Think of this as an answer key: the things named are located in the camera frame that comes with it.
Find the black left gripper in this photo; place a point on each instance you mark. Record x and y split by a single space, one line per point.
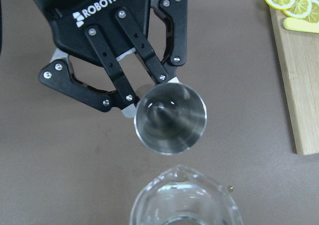
87 29

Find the steel double jigger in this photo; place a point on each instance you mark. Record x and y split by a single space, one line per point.
170 118

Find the clear glass measuring cup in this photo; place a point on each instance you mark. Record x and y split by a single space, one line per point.
184 196

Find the wooden cutting board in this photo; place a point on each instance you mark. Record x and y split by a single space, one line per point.
299 61

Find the middle lemon slice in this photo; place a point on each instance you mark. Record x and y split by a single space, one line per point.
299 9

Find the inner lemon slice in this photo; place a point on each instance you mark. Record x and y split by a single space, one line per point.
313 16

